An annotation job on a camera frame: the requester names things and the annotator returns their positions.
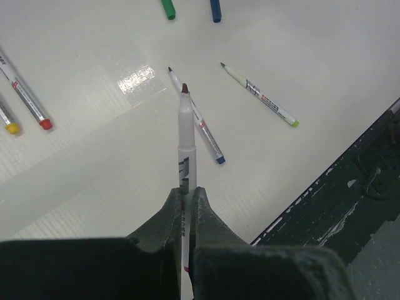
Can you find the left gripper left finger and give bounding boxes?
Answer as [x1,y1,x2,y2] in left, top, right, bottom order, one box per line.
[1,188,181,299]

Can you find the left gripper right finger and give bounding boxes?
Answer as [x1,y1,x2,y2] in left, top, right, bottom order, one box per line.
[190,187,356,299]

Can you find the pink pen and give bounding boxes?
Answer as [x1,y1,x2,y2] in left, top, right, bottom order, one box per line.
[178,83,198,272]

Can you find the yellow pen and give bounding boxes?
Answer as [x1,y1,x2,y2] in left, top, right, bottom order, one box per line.
[0,95,22,136]

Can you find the red pen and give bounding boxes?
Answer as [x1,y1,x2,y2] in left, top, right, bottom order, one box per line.
[1,51,53,131]

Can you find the blue pen cap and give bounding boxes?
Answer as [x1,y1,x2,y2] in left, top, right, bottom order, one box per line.
[209,0,222,23]

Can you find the blue pen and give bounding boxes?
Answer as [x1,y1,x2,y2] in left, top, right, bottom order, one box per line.
[167,67,226,165]

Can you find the green pen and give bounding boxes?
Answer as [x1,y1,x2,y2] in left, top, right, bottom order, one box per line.
[220,62,299,128]

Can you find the green pen cap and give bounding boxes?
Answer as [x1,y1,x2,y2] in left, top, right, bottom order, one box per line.
[161,0,176,21]

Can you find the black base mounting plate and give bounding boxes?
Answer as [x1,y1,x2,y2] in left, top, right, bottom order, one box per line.
[251,101,399,264]

